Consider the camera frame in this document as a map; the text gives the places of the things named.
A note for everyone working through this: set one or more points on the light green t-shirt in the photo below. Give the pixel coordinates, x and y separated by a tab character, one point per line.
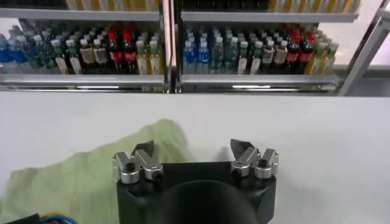
76	182

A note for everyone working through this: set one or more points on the dark bottle brown label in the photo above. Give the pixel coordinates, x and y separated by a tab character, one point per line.
268	56
281	56
87	56
100	56

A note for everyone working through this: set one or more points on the red cap cola bottle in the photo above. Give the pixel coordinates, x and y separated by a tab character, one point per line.
115	56
305	54
130	56
292	56

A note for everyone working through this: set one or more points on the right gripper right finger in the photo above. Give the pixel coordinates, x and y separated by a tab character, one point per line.
248	158

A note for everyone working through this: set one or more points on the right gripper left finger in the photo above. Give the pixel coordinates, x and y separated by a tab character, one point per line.
143	158

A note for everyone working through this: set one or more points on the yellow drink bottle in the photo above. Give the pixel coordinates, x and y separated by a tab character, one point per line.
142	62
317	61
329	59
155	62

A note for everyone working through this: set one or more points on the green tea bottle white label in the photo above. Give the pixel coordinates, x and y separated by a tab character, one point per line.
60	62
74	62
242	64
256	64

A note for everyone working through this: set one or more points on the clear green water bottle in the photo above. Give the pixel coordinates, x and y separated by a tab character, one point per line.
231	56
41	56
217	56
30	54

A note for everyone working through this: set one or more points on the metal drink shelf rack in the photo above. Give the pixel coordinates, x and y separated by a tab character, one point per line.
259	79
76	79

